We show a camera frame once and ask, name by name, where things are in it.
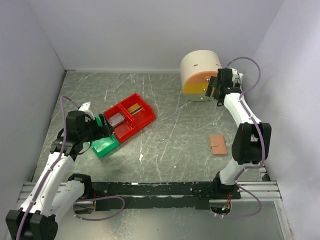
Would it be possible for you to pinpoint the silver purple card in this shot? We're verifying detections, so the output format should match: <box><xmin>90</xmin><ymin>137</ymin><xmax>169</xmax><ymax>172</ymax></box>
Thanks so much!
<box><xmin>107</xmin><ymin>112</ymin><xmax>125</xmax><ymax>128</ymax></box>

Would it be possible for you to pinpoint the red plastic bin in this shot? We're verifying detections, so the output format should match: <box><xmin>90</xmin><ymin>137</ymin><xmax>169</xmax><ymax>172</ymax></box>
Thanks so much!
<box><xmin>103</xmin><ymin>103</ymin><xmax>139</xmax><ymax>144</ymax></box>
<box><xmin>120</xmin><ymin>93</ymin><xmax>156</xmax><ymax>130</ymax></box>

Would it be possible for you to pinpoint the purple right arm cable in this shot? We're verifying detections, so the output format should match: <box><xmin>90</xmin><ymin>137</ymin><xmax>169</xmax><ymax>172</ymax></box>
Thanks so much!
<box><xmin>214</xmin><ymin>56</ymin><xmax>266</xmax><ymax>219</ymax></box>

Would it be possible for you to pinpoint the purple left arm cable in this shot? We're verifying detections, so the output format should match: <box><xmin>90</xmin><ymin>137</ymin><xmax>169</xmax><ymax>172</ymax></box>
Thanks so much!
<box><xmin>14</xmin><ymin>95</ymin><xmax>125</xmax><ymax>240</ymax></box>

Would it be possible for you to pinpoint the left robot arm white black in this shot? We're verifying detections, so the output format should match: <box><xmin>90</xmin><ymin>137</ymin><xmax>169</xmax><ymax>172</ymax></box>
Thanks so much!
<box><xmin>5</xmin><ymin>102</ymin><xmax>114</xmax><ymax>240</ymax></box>

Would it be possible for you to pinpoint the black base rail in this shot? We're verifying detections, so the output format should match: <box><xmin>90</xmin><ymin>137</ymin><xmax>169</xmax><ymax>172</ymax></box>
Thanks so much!
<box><xmin>91</xmin><ymin>180</ymin><xmax>241</xmax><ymax>211</ymax></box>

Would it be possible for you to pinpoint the white round drawer cabinet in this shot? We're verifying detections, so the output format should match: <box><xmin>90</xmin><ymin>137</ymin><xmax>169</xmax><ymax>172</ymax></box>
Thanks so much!
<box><xmin>180</xmin><ymin>50</ymin><xmax>222</xmax><ymax>102</ymax></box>

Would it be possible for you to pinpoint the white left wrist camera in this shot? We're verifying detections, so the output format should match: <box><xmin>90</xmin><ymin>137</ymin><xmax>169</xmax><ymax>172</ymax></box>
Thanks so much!
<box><xmin>78</xmin><ymin>101</ymin><xmax>95</xmax><ymax>122</ymax></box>

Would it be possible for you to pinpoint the green plastic bin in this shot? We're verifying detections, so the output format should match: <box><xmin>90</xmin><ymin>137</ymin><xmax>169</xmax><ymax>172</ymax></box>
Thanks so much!
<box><xmin>90</xmin><ymin>117</ymin><xmax>120</xmax><ymax>159</ymax></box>

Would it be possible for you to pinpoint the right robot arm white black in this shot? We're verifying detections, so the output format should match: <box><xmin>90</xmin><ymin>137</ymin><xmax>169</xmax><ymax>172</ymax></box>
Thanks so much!
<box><xmin>205</xmin><ymin>68</ymin><xmax>272</xmax><ymax>199</ymax></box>

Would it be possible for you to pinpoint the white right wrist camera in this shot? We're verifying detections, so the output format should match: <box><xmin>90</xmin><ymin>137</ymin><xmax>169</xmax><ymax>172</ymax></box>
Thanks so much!
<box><xmin>231</xmin><ymin>68</ymin><xmax>244</xmax><ymax>85</ymax></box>

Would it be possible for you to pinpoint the gold card in bin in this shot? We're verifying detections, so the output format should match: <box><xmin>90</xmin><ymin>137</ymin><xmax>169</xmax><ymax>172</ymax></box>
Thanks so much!
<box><xmin>127</xmin><ymin>103</ymin><xmax>143</xmax><ymax>115</ymax></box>

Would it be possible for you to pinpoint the brown leather card holder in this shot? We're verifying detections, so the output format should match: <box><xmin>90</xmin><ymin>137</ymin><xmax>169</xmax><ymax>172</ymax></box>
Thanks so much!
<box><xmin>210</xmin><ymin>135</ymin><xmax>228</xmax><ymax>156</ymax></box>

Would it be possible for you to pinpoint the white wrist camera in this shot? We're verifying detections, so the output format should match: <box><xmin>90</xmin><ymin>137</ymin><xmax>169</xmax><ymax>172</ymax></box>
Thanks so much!
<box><xmin>231</xmin><ymin>68</ymin><xmax>244</xmax><ymax>85</ymax></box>
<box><xmin>78</xmin><ymin>101</ymin><xmax>95</xmax><ymax>122</ymax></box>

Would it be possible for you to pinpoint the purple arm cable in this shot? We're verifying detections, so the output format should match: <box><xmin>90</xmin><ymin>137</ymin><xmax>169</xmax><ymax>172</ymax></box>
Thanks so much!
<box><xmin>14</xmin><ymin>95</ymin><xmax>125</xmax><ymax>240</ymax></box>
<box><xmin>214</xmin><ymin>56</ymin><xmax>266</xmax><ymax>219</ymax></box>

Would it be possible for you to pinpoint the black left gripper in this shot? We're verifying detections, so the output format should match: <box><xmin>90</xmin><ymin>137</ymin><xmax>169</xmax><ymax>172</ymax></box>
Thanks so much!
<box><xmin>79</xmin><ymin>113</ymin><xmax>115</xmax><ymax>142</ymax></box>

